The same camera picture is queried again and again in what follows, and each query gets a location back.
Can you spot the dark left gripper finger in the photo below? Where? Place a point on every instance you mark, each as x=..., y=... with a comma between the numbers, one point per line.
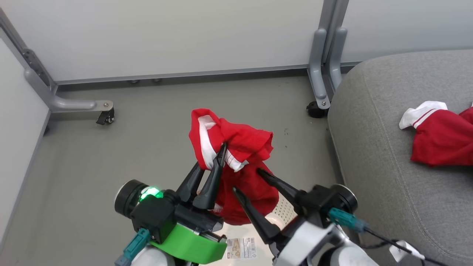
x=190, y=183
x=213, y=177

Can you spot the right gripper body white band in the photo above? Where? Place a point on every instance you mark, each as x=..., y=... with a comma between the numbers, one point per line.
x=314, y=221

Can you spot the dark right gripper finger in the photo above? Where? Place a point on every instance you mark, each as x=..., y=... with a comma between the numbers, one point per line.
x=281, y=184
x=255, y=216

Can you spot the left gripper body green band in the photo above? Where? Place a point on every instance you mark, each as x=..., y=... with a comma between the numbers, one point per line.
x=192, y=244

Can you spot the red garment with white stripes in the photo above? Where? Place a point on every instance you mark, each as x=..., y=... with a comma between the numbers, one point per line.
x=240, y=155

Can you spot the red garment with white cuff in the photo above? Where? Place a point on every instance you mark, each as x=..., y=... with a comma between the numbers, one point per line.
x=443, y=140

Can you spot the grey fabric sofa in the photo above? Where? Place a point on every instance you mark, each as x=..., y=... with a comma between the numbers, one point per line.
x=399, y=184

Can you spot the cream perforated laundry basket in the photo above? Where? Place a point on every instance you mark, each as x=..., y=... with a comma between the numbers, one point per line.
x=286, y=212

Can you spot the printed barcode label sticker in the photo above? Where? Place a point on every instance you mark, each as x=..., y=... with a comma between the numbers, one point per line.
x=241, y=247

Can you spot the black caster wheel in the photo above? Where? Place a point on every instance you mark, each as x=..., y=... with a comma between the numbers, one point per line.
x=106, y=117
x=316, y=110

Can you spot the grey double partition foot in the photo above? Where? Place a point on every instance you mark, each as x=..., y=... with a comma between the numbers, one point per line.
x=325, y=62

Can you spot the grey curved partition foot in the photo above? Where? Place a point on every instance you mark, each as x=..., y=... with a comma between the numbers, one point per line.
x=66, y=101

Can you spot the grey partition bottom rail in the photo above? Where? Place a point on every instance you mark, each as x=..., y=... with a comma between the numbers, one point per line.
x=181, y=75

